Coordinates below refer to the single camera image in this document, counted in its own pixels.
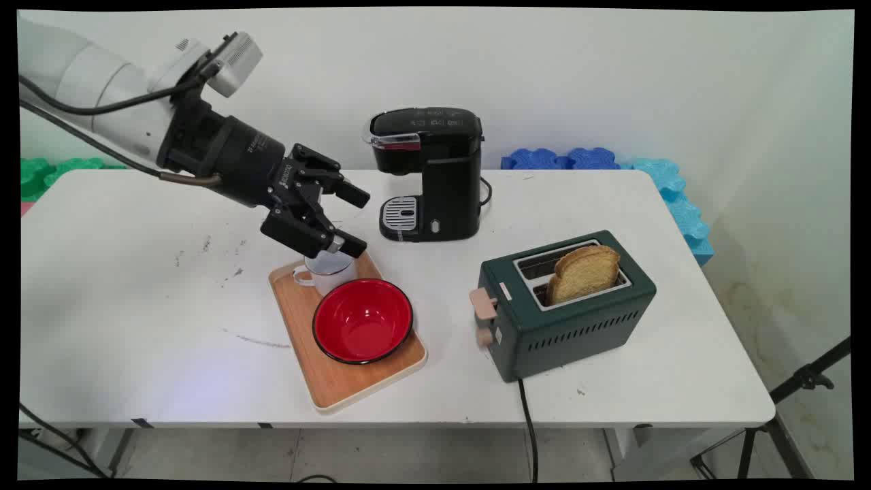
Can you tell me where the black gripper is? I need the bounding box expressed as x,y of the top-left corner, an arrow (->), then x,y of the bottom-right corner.
157,91 -> 371,259

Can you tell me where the white mug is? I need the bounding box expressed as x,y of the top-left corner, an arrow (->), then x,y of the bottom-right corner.
293,250 -> 359,296

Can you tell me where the black coffee machine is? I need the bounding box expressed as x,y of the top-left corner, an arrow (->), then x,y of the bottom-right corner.
363,106 -> 485,243

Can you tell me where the red bowl black rim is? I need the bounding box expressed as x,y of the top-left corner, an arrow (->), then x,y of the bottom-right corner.
312,278 -> 414,365

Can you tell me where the wooden serving tray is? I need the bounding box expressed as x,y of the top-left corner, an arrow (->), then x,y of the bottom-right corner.
268,249 -> 428,413

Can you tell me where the green foam mat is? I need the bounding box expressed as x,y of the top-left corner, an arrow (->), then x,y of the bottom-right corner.
20,157 -> 127,203

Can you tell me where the green toaster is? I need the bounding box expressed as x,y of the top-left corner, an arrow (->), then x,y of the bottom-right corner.
469,230 -> 657,383

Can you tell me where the toasted bread slice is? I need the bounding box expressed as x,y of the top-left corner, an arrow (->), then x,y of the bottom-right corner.
547,245 -> 621,306

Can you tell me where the light blue foam mat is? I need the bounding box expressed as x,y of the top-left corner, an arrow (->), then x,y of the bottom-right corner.
621,158 -> 714,267

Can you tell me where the black tripod stand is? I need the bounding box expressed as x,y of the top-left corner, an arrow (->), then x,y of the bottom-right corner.
690,336 -> 852,480

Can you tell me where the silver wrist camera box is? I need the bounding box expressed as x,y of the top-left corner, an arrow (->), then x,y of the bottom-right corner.
176,31 -> 263,98

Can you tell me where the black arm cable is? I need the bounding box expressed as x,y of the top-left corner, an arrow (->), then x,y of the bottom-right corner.
18,58 -> 224,188

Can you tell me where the black toaster power cord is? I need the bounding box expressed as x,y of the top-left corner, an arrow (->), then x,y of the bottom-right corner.
518,378 -> 540,483

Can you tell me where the black floor cable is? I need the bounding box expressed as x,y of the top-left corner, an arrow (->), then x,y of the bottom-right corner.
18,403 -> 111,478

